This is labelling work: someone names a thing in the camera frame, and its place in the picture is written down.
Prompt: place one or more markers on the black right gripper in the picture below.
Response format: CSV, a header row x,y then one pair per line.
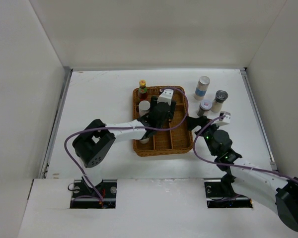
x,y
192,122

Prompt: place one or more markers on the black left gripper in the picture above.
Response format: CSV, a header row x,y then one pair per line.
x,y
170,114

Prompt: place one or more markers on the silver lid white spice bottle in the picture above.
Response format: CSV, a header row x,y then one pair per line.
x,y
144,108

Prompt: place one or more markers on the small jar red label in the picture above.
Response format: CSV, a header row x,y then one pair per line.
x,y
204,107

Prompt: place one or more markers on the red sauce bottle yellow cap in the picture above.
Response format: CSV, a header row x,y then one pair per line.
x,y
142,91

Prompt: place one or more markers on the black cap pepper grinder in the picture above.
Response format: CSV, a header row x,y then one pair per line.
x,y
144,141

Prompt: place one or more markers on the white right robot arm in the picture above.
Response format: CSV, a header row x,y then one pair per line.
x,y
276,191

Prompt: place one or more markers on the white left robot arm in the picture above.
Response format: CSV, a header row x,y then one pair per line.
x,y
93,145

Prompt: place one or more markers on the brown wicker divided basket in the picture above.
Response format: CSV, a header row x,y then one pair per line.
x,y
176,141

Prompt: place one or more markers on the grey lid salt grinder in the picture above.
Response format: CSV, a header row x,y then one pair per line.
x,y
220,97

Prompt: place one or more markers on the silver lid blue label bottle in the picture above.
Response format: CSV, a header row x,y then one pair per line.
x,y
201,88

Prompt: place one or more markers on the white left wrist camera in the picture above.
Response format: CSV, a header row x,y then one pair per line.
x,y
165,96

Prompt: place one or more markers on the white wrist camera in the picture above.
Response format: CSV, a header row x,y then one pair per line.
x,y
225,118
165,96

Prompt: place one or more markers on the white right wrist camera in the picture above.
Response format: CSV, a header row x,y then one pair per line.
x,y
225,118

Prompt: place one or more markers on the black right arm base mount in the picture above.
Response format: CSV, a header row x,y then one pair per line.
x,y
219,194

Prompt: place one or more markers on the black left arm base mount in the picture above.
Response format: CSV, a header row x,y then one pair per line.
x,y
84,197

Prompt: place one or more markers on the metal table edge rail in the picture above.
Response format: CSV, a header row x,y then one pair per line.
x,y
49,149

